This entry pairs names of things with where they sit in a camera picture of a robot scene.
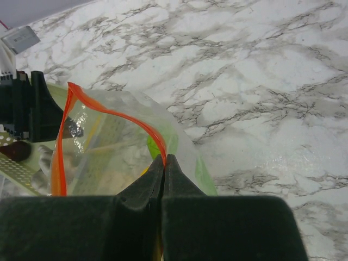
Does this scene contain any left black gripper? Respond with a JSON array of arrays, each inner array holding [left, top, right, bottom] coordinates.
[[1, 71, 83, 142]]

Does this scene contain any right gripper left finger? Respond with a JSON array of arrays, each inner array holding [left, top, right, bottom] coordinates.
[[1, 157, 164, 260]]

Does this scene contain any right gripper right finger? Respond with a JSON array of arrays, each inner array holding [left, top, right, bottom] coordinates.
[[161, 155, 308, 260]]

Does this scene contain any clear zip top bag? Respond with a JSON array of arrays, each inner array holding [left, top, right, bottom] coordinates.
[[49, 83, 217, 196]]

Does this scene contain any dark green avocado toy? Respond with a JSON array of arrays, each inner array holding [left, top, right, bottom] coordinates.
[[1, 141, 32, 162]]

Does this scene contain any pale green perforated basket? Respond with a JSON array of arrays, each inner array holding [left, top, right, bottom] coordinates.
[[0, 83, 128, 196]]

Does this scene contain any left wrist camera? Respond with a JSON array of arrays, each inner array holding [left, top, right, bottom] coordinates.
[[1, 26, 40, 79]]

